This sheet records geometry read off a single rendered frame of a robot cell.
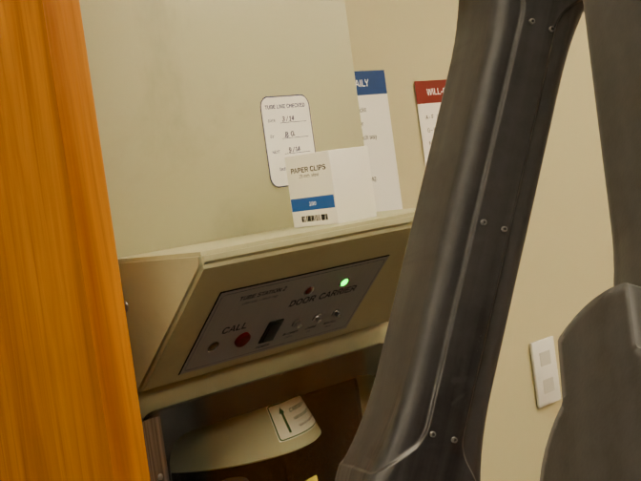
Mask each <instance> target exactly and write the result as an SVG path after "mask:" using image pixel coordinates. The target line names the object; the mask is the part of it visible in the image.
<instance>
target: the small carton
mask: <svg viewBox="0 0 641 481"><path fill-rule="evenodd" d="M284 159H285V166H286V173H287V180H288V187H289V194H290V200H291V207H292V214H293V221H294V227H295V228H302V227H311V226H321V225H329V224H339V223H344V222H349V221H354V220H364V219H369V218H375V217H376V216H377V212H376V205H375V198H374V191H373V184H372V177H371V170H370V163H369V155H368V149H367V146H361V147H352V148H344V149H336V150H328V151H321V152H316V153H310V154H303V155H297V156H291V157H285V158H284Z"/></svg>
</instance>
